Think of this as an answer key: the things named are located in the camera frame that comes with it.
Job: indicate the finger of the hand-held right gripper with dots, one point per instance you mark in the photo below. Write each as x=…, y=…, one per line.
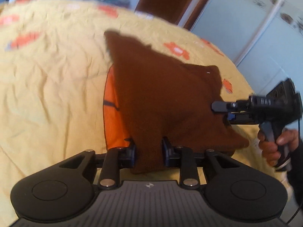
x=224, y=106
x=239, y=121

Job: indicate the yellow carrot print blanket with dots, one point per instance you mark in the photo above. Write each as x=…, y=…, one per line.
x=54, y=80

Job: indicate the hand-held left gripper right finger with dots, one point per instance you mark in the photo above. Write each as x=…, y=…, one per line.
x=166, y=154

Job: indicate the person's right hand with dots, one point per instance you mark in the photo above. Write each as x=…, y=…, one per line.
x=267, y=152

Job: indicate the white wardrobe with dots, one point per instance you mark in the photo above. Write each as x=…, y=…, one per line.
x=255, y=28

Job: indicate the brown wooden door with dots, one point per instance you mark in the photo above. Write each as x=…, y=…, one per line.
x=165, y=0

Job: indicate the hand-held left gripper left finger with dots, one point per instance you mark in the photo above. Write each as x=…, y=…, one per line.
x=132, y=156

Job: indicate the brown knit sweater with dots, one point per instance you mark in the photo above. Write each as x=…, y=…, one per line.
x=165, y=99

